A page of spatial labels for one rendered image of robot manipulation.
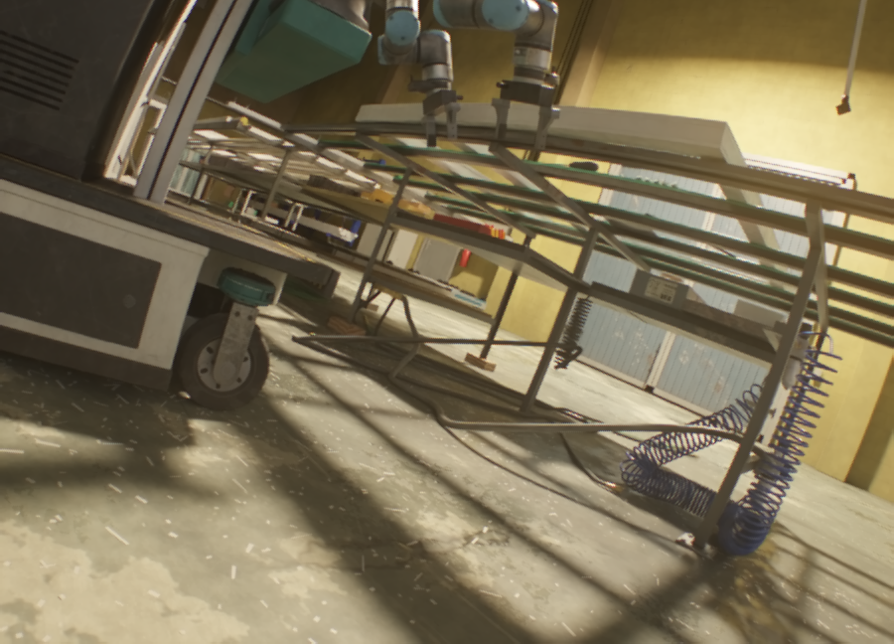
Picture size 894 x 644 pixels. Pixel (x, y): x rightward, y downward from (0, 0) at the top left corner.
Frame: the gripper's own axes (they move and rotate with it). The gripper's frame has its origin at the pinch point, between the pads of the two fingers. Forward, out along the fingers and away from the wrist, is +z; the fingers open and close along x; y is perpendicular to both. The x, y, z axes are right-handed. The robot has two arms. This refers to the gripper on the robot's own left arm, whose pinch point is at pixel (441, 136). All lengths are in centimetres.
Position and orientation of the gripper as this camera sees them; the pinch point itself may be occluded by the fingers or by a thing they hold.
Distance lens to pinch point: 157.4
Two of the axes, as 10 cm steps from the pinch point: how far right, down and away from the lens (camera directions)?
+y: 9.0, -1.1, 4.2
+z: 0.5, 9.9, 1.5
